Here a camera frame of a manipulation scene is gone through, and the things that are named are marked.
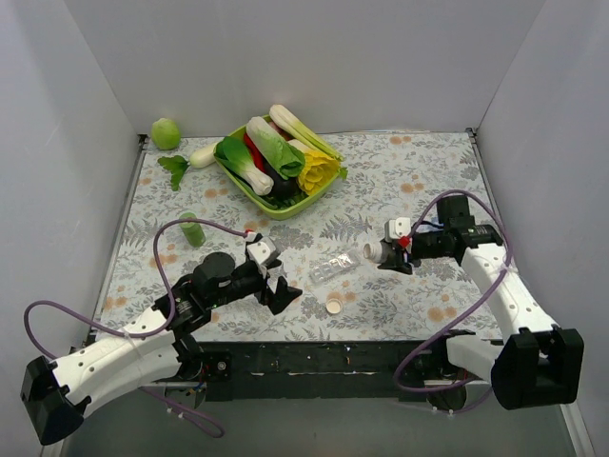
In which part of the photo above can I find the white cap pill bottle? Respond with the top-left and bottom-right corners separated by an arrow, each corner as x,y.
363,240 -> 392,265

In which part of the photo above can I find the white bottle cap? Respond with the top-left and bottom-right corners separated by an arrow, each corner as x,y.
325,298 -> 343,315

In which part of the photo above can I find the clear pill organizer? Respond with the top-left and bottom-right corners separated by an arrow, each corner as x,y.
309,250 -> 361,284

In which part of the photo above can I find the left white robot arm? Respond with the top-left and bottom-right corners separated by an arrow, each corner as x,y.
21,252 -> 302,446

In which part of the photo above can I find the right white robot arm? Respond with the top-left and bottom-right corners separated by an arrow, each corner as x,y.
363,189 -> 584,410

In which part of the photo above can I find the green cylindrical bottle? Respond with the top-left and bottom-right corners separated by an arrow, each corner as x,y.
179,212 -> 206,248

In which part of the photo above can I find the dark purple eggplant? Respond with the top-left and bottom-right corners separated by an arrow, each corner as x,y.
264,162 -> 300,200

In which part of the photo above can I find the floral table mat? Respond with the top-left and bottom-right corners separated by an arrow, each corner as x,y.
96,131 -> 501,342

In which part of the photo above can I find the green plastic tray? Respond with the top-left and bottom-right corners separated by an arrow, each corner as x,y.
214,115 -> 344,220

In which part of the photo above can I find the red chili pepper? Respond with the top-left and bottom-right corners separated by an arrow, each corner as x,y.
243,133 -> 265,172

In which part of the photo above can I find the napa cabbage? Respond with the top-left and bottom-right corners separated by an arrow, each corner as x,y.
246,116 -> 305,179

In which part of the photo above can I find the yellow lettuce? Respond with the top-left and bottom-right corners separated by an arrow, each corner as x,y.
297,149 -> 347,196

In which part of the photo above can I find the green bok choy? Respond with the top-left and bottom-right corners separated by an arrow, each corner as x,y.
214,136 -> 274,196

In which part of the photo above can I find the white radish with leaves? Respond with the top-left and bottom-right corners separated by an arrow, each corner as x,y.
157,142 -> 218,191

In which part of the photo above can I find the white green leek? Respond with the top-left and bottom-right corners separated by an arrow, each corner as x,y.
269,104 -> 344,162

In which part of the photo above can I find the green round cabbage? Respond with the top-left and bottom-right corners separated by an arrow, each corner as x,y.
150,118 -> 182,150

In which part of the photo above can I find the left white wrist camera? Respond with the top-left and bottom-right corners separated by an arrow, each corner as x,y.
246,237 -> 280,268

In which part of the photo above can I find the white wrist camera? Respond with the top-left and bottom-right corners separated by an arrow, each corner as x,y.
246,237 -> 280,268
384,217 -> 411,248

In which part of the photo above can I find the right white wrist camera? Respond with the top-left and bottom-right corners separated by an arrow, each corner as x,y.
384,217 -> 411,248

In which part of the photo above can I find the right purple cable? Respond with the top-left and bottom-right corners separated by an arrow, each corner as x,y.
392,189 -> 515,413

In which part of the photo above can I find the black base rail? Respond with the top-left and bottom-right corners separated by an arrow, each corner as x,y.
163,341 -> 467,410

